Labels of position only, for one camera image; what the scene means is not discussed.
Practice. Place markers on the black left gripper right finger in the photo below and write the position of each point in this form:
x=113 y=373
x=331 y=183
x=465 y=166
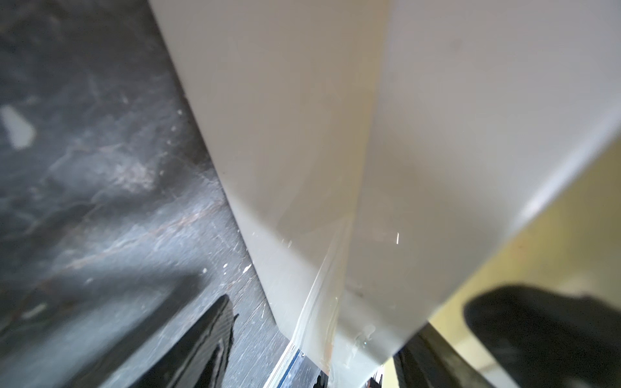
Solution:
x=428 y=360

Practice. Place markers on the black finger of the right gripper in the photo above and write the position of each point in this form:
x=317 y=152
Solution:
x=542 y=339

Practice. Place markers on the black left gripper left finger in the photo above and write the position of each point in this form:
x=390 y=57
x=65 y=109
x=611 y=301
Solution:
x=201 y=356

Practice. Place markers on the white wrap dispenser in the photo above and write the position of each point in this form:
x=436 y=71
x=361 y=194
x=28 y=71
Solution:
x=386 y=161

